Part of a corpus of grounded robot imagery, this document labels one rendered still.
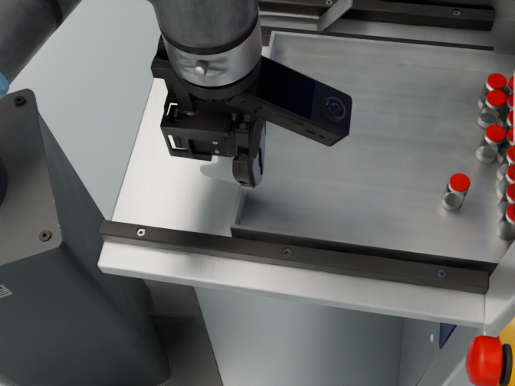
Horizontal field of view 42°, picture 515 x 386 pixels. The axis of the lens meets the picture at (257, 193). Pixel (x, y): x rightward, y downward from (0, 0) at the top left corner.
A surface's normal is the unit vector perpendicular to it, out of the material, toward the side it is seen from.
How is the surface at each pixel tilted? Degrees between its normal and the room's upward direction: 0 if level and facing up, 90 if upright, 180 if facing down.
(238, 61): 90
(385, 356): 0
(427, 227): 0
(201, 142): 90
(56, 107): 0
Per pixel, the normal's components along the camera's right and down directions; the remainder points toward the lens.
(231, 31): 0.51, 0.74
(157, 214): -0.07, -0.47
